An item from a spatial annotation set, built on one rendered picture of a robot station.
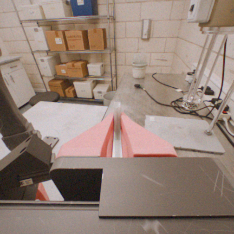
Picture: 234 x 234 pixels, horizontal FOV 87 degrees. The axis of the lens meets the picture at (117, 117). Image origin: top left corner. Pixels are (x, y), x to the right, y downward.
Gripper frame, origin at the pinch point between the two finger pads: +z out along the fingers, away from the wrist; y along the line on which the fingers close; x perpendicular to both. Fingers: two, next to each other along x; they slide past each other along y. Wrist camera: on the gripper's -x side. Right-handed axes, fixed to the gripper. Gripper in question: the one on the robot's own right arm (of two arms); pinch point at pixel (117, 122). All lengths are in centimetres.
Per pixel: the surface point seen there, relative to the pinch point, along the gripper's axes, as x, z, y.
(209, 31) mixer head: -6.9, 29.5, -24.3
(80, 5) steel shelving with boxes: -34, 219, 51
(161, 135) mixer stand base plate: 30.3, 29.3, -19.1
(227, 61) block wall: 8, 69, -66
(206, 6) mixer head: -11.8, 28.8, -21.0
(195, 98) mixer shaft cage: 13.3, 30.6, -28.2
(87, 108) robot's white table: 32, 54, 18
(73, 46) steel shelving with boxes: 16, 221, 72
